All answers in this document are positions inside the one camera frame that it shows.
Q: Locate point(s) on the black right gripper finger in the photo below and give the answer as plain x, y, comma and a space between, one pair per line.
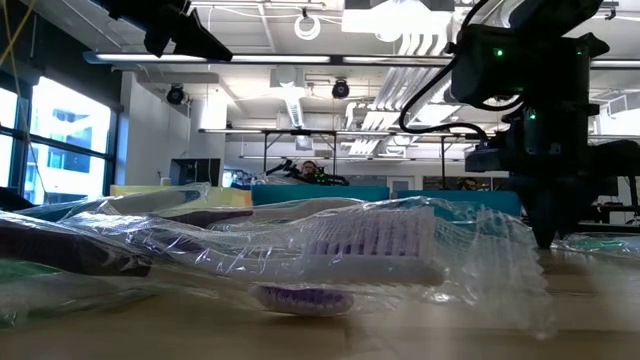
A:
544, 210
572, 200

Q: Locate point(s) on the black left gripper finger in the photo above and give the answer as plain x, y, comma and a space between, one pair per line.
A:
195, 42

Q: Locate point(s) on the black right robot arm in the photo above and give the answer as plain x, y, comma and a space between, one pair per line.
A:
525, 65

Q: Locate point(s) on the person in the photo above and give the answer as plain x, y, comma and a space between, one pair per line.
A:
309, 172
469, 184

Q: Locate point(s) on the large blue plastic bin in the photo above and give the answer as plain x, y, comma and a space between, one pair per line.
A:
460, 200

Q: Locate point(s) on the long ceiling light bar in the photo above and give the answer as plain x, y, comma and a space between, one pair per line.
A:
230, 131
280, 58

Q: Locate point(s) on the black computer monitor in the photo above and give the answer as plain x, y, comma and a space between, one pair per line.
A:
195, 172

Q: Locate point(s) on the yellow cup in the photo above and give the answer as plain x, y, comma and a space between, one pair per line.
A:
165, 181

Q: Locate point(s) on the yellow plastic bin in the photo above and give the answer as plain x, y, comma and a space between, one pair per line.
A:
225, 197

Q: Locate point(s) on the white ceiling pipe bundle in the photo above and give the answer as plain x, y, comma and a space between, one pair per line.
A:
385, 115

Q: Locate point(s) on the small teal plastic bin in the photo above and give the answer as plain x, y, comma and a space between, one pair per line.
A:
320, 194

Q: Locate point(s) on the green wrapped toothbrush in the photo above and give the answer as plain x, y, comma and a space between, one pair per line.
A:
25, 274

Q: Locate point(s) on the black ceiling camera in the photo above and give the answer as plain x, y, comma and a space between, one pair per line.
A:
175, 95
340, 90

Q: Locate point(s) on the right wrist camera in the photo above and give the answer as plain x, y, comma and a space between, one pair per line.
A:
487, 161

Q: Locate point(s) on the black workstation frame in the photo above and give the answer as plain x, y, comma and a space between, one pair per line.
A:
300, 132
443, 160

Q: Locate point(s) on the white ventilation duct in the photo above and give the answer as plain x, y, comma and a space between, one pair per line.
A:
295, 107

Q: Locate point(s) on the dark window frame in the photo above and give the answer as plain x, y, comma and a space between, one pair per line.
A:
22, 140

